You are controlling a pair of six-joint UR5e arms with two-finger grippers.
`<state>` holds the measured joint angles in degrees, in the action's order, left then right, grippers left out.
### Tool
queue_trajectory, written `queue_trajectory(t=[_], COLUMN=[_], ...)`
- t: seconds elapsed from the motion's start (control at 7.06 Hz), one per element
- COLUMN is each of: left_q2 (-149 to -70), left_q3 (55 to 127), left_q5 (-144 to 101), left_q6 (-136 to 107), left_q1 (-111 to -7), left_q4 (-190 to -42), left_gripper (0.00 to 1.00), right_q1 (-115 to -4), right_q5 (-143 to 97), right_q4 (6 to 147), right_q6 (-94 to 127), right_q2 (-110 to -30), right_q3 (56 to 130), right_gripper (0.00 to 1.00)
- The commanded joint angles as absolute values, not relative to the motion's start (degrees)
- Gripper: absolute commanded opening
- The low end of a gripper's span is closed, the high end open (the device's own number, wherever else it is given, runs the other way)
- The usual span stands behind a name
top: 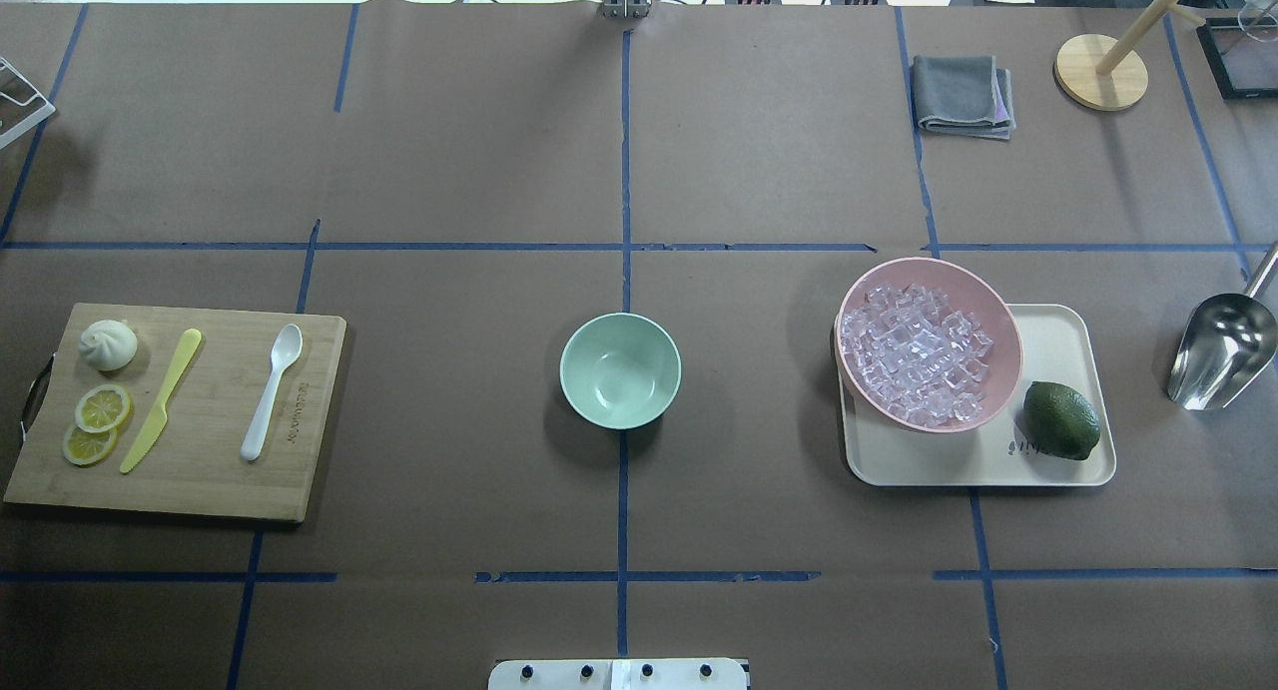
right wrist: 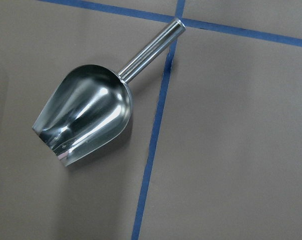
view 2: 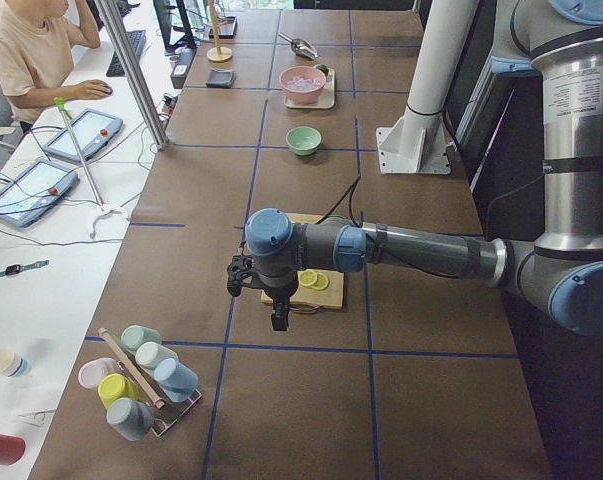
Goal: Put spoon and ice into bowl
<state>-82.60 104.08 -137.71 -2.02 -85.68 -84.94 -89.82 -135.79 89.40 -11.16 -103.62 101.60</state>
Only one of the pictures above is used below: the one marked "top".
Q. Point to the clear ice cubes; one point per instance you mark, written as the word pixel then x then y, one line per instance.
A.
pixel 915 355

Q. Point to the lemon slice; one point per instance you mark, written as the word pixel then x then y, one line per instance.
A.
pixel 103 408
pixel 83 448

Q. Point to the bamboo cutting board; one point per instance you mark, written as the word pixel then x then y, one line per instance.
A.
pixel 195 466

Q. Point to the beige plastic tray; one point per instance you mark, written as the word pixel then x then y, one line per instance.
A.
pixel 1056 347

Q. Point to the pink bowl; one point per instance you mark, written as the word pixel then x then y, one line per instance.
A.
pixel 968 293

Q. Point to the green lime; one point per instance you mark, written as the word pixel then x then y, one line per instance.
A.
pixel 1059 421

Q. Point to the wooden stand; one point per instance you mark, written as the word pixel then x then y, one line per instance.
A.
pixel 1106 74

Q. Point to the upper lemon slice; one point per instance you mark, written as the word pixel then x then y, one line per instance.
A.
pixel 103 408

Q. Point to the black framed tray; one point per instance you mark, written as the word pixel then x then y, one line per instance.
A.
pixel 1241 55

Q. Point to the mint green bowl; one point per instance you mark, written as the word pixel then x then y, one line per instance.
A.
pixel 620 371

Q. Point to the yellow plastic knife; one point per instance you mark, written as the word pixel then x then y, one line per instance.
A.
pixel 157 416

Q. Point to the metal ice scoop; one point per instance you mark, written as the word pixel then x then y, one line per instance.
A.
pixel 1228 340

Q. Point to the white steamed bun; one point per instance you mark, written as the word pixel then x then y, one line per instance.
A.
pixel 107 345

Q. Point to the white plastic spoon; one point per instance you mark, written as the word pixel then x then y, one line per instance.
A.
pixel 286 349

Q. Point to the lower lemon slice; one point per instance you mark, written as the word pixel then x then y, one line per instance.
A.
pixel 83 448

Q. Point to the white wire cup rack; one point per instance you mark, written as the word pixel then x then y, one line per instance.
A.
pixel 23 106

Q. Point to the folded grey cloth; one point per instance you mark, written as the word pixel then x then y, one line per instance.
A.
pixel 965 96

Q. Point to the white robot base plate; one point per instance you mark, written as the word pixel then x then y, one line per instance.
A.
pixel 621 673

